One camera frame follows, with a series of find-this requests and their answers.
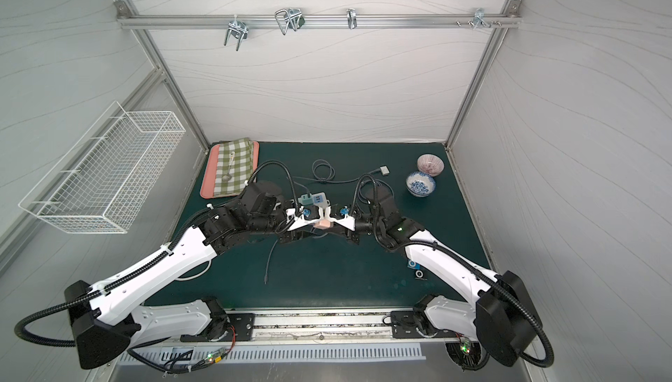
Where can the teal USB charger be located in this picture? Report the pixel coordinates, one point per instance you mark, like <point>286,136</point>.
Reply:
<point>306,200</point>

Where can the pink charger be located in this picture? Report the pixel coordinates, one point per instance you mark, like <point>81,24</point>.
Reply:
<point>324,223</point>

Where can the white colourful power strip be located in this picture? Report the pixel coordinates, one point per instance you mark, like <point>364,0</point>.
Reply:
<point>309,206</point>

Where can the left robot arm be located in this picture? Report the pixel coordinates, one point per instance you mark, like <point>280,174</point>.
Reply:
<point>205,236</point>

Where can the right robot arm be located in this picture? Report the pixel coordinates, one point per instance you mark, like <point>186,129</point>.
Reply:
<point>498,320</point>

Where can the blue mp3 player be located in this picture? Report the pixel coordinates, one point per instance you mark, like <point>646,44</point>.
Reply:
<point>412,264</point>

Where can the blue patterned bowl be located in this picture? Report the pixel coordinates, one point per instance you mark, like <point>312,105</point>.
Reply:
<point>420,184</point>

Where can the green checkered cloth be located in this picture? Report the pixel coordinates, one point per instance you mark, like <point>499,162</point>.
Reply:
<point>241,171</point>

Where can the pink tray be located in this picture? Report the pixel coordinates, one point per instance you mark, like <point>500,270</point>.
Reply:
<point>208,184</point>

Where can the pink striped bowl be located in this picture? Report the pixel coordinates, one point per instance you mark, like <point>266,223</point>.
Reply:
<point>430,164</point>

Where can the metal crossbar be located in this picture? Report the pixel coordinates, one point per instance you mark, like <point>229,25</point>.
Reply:
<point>348,20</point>

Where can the spoon with white handle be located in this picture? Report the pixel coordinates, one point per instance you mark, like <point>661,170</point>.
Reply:
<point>226,177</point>

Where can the aluminium front rail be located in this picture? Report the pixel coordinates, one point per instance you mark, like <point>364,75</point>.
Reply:
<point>320,324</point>

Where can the white wire basket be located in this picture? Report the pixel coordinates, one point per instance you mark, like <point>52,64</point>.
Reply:
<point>100,185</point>

